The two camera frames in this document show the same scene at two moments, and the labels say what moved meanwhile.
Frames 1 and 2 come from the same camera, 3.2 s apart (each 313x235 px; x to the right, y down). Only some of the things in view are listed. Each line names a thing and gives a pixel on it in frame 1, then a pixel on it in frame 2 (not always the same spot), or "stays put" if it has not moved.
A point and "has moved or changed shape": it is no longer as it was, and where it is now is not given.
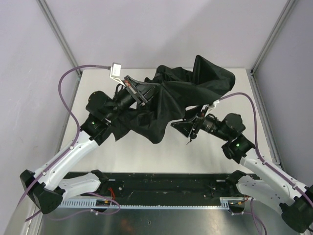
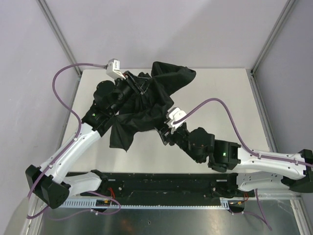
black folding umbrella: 180,89 has moved or changed shape
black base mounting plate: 162,186 stays put
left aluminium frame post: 58,34 stays put
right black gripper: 195,126 to 165,133
